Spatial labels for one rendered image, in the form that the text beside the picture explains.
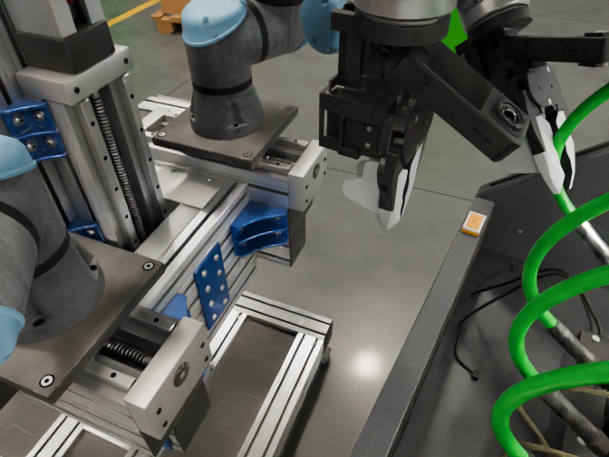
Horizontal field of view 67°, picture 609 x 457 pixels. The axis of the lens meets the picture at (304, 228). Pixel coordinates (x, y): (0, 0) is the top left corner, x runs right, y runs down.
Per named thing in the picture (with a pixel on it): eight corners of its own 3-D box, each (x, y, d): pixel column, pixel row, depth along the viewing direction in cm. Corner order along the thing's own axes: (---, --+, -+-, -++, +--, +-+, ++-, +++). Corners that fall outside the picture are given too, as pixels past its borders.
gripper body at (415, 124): (352, 117, 47) (362, -13, 39) (435, 139, 44) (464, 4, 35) (316, 154, 42) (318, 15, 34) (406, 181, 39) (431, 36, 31)
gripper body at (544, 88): (506, 131, 61) (478, 43, 61) (572, 105, 54) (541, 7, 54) (473, 138, 57) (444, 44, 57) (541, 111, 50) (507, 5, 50)
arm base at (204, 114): (176, 131, 92) (165, 84, 86) (214, 98, 103) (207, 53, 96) (243, 146, 88) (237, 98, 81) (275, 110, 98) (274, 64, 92)
